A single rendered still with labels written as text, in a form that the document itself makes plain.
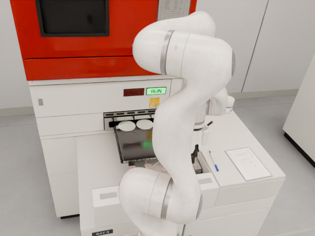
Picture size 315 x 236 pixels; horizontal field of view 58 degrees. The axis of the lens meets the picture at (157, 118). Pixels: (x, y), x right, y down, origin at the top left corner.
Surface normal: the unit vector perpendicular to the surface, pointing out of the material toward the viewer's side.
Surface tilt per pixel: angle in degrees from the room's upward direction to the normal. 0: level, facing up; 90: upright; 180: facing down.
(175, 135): 79
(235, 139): 0
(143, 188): 32
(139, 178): 12
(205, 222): 90
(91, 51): 90
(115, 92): 90
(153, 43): 54
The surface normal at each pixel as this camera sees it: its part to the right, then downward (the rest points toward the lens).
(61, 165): 0.25, 0.58
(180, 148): 0.40, 0.37
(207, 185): 0.08, -0.81
